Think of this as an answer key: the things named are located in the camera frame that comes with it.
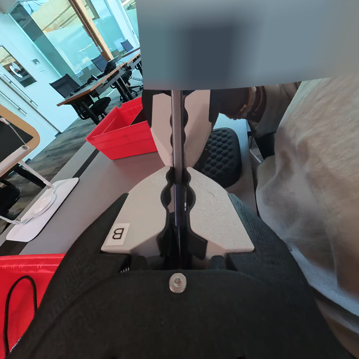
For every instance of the person's right hand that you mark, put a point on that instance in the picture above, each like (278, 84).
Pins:
(232, 103)

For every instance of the white stand base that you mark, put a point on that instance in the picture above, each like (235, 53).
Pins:
(42, 207)

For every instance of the person's right forearm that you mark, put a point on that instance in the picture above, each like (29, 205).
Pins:
(276, 109)

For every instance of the person's tan pants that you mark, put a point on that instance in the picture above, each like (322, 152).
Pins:
(340, 331)

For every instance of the red plastic bin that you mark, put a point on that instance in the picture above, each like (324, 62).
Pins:
(25, 269)
(123, 131)

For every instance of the wood framed black panel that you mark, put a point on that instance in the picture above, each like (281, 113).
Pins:
(14, 137)

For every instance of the black textured case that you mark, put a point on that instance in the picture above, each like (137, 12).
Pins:
(221, 157)

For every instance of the long wooden office desk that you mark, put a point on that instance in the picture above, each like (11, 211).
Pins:
(92, 84)

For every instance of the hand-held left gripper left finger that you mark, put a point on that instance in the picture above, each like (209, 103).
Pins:
(140, 213)

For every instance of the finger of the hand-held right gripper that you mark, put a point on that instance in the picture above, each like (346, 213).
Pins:
(161, 123)
(197, 123)

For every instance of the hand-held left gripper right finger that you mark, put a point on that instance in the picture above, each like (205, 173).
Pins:
(218, 218)

